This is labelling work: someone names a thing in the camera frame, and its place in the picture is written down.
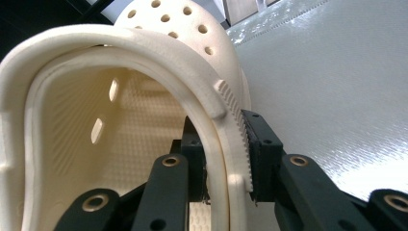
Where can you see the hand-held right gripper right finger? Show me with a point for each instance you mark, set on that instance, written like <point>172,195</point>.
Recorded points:
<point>264,160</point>

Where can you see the cream foam clog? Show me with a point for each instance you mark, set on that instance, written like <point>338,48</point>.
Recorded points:
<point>106,128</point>

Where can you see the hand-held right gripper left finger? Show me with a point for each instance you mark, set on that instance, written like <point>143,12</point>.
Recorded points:
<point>196,166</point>

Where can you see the grey metal shoe rack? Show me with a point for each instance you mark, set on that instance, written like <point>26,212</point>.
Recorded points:
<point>336,96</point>

